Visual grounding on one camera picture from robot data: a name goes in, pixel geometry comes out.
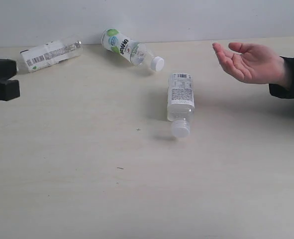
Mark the green apple label bottle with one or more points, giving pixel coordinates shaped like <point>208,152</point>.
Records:
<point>133,51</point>

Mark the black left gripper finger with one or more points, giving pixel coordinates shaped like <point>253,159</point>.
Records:
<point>9,89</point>

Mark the clear bottle white barcode label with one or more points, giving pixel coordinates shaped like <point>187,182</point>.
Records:
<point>49,54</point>

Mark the clear bottle white nutrition label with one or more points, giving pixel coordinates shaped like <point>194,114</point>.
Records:
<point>180,104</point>

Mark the open human hand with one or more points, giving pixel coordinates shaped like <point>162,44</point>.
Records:
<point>252,63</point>

